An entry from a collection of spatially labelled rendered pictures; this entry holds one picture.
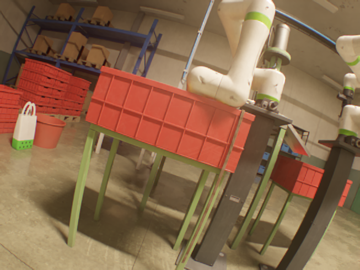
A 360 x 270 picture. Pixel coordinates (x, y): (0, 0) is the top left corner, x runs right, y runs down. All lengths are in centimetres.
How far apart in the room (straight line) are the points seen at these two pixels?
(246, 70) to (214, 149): 30
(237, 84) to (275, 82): 40
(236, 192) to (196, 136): 45
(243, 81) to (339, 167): 76
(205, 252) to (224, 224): 21
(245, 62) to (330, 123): 810
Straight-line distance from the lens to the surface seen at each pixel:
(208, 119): 69
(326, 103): 864
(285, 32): 168
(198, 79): 69
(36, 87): 355
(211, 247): 116
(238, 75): 71
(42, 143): 235
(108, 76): 77
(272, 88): 105
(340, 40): 123
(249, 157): 101
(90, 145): 80
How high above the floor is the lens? 72
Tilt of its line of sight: 3 degrees down
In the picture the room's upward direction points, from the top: 19 degrees clockwise
